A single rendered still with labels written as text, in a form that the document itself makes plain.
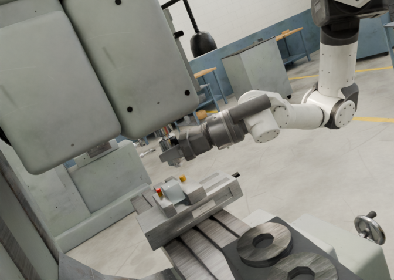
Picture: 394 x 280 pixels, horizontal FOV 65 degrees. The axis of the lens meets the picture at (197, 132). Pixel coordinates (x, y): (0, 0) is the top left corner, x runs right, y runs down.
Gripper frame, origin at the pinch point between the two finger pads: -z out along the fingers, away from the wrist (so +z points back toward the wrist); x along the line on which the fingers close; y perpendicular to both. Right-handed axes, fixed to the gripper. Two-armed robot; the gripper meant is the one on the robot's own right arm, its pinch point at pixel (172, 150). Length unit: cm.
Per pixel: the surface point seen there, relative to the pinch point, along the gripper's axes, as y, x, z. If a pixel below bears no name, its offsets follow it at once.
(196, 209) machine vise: 25.6, -15.8, -4.4
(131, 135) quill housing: -9.8, 12.1, -3.9
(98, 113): -17.0, 16.4, -6.6
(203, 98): 93, -645, -13
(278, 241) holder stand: 10.7, 33.1, 15.7
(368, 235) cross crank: 62, -21, 46
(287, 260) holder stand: 10.7, 37.5, 15.8
